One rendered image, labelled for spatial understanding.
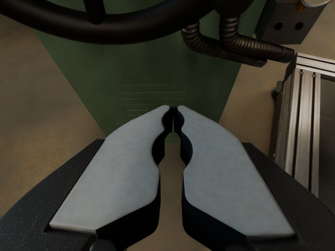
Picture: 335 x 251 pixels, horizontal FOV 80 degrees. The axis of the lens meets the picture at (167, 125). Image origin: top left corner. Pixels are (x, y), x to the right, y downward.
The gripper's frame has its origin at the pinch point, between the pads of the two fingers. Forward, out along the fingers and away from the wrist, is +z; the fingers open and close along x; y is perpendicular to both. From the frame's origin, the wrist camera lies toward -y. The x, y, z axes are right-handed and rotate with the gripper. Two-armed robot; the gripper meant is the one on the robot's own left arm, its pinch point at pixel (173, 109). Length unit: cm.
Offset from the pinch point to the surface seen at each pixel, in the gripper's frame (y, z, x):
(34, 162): 53, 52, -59
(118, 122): 31, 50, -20
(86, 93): 17, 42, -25
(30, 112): 40, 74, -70
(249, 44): -0.3, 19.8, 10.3
